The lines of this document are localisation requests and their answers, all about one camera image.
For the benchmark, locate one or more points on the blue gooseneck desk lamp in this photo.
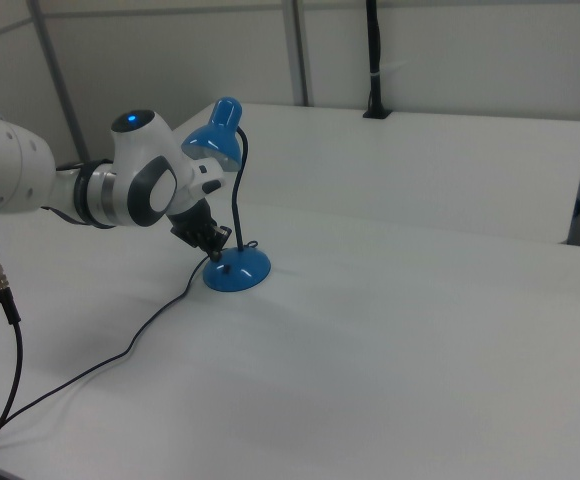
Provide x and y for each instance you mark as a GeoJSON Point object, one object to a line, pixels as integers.
{"type": "Point", "coordinates": [237, 272]}

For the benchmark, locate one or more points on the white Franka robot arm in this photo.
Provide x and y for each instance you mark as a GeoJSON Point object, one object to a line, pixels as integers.
{"type": "Point", "coordinates": [140, 185]}

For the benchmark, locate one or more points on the black pole with clamp base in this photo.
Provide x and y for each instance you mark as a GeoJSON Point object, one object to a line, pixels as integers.
{"type": "Point", "coordinates": [371, 40]}

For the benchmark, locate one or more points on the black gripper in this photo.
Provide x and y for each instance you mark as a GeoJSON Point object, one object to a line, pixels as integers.
{"type": "Point", "coordinates": [192, 225]}

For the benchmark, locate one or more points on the slanted grey aluminium frame post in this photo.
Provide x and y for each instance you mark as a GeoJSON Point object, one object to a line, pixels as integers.
{"type": "Point", "coordinates": [60, 85]}

